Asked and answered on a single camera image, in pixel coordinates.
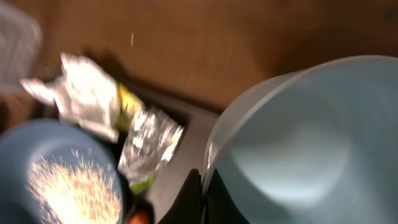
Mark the dark blue plate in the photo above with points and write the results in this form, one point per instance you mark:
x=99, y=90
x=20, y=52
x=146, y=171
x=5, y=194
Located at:
x=28, y=143

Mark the pile of white rice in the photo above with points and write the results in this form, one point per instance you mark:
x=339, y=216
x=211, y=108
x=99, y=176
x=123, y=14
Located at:
x=77, y=192

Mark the orange carrot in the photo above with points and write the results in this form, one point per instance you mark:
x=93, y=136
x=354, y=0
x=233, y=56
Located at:
x=139, y=217

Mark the light blue small bowl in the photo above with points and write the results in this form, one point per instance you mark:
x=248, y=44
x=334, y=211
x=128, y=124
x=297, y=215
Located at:
x=313, y=146

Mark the clear plastic bin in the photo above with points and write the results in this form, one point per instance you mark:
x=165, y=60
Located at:
x=21, y=39

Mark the white crumpled paper napkin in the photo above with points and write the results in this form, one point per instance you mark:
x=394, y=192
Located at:
x=84, y=95

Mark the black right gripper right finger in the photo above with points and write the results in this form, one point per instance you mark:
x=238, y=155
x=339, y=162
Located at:
x=220, y=208

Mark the silver foil snack wrapper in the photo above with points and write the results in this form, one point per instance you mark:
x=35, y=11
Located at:
x=152, y=138

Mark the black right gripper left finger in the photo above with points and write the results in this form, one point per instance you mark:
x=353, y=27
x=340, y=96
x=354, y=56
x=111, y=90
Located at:
x=187, y=205

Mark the brown serving tray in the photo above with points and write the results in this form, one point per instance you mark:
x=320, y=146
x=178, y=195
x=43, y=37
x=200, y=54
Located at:
x=198, y=120

